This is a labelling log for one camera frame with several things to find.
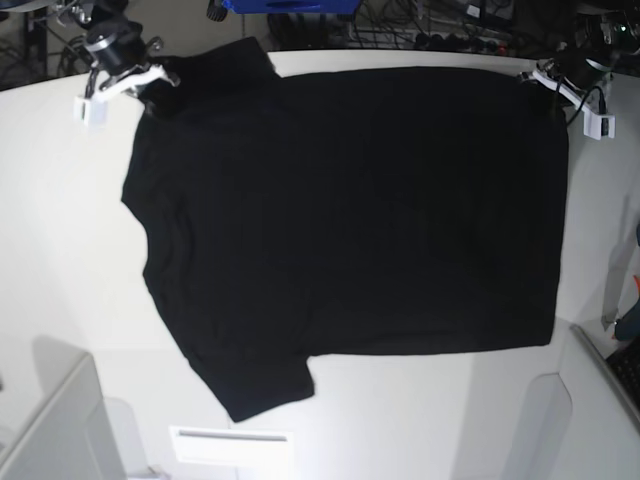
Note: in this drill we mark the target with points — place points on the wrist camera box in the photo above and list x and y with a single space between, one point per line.
89 112
598 126

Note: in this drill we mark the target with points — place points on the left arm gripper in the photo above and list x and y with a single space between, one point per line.
573 77

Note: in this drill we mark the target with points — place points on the white slotted table tray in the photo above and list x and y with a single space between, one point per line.
233 448

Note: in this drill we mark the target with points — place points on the grey monitor left corner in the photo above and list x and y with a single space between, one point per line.
69 435

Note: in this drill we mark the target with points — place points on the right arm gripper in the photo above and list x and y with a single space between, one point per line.
123 63

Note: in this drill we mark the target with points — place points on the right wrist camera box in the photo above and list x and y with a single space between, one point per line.
89 112

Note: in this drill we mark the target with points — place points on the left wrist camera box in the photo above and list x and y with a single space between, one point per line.
598 126

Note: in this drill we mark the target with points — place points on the black printed T-shirt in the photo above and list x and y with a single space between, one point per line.
404 211

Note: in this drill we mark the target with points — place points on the blue plastic bin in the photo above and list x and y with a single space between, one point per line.
346 7

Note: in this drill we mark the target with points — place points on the black keyboard right edge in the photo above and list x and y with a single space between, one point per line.
625 366

